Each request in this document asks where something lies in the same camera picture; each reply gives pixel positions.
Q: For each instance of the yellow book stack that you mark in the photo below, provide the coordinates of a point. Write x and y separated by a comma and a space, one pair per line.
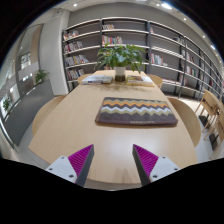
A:
140, 80

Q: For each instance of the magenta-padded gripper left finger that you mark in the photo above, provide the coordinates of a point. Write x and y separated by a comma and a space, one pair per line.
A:
63, 166

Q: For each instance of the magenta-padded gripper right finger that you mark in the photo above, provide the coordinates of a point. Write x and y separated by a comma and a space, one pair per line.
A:
161, 166

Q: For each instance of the grey shelf unit with books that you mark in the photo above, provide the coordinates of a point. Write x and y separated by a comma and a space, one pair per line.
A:
166, 43

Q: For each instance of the zigzag-patterned grey towel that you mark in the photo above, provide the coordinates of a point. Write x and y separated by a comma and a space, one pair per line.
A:
135, 111

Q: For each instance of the white book stack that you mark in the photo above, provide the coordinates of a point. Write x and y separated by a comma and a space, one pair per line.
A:
96, 79

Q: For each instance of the small green background plant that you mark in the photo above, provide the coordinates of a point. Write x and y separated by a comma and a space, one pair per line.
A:
40, 76

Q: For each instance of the green potted plant, white pot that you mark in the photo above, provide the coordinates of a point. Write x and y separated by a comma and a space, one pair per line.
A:
120, 56

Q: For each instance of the group of ceiling lights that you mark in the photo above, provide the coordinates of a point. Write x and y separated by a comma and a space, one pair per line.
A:
165, 5

